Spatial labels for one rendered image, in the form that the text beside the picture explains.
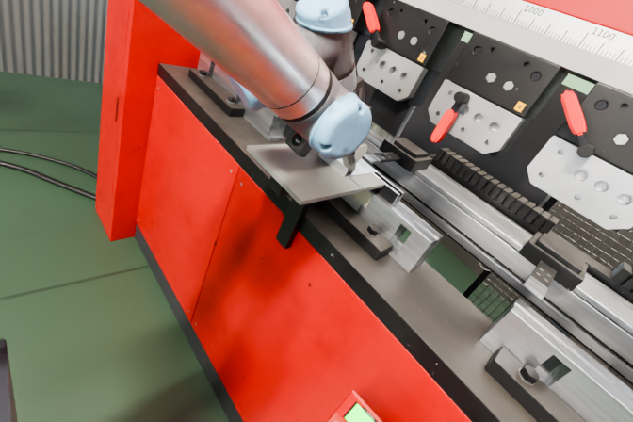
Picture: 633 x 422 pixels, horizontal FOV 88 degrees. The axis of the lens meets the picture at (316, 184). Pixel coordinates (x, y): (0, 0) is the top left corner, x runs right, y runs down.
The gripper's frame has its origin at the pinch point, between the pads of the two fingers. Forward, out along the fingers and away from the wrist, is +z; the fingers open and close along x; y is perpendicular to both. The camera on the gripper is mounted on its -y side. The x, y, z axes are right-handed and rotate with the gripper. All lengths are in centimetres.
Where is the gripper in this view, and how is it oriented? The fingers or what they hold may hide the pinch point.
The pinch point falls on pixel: (338, 163)
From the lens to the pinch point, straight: 73.1
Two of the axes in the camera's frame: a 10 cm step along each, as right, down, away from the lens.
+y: 7.6, -6.1, 2.4
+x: -6.3, -5.9, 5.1
